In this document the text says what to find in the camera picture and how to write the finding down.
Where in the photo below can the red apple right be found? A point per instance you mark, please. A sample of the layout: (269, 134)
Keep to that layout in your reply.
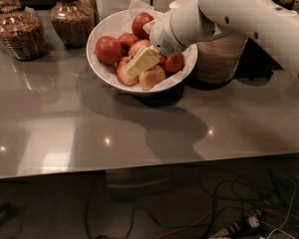
(172, 64)

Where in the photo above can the glass cereal jar left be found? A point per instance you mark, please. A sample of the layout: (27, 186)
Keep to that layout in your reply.
(21, 31)

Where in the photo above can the red apple small middle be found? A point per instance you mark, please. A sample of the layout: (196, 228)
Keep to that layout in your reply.
(127, 40)

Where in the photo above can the yellow apple front right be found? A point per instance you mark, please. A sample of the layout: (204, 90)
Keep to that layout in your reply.
(148, 79)

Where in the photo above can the white ceramic bowl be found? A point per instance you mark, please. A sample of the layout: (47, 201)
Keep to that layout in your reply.
(103, 27)

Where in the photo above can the red apple left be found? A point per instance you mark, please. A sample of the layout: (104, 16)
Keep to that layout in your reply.
(108, 50)

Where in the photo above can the dark bottle with cap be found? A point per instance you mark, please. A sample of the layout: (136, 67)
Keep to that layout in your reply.
(287, 4)

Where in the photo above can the black power strip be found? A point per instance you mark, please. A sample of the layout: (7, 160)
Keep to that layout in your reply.
(238, 227)

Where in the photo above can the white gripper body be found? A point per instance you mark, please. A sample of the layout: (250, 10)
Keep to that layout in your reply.
(161, 34)

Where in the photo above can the red apple top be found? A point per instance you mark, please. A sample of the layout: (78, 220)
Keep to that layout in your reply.
(138, 23)

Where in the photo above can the yellow apple front left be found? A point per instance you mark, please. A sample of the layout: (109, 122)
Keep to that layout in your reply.
(124, 77)

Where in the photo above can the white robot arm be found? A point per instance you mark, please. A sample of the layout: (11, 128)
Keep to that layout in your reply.
(272, 27)

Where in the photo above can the glass cereal jar middle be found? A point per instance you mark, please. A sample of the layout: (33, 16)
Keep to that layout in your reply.
(73, 21)

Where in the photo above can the glass cereal jar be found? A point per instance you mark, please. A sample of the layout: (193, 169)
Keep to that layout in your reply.
(73, 21)
(21, 31)

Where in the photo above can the red yellow apple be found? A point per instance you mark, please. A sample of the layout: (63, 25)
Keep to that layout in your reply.
(139, 44)

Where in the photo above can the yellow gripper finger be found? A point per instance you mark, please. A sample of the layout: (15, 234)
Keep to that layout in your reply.
(147, 26)
(141, 59)

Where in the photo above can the front stack paper bowls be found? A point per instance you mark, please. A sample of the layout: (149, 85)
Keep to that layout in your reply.
(218, 60)

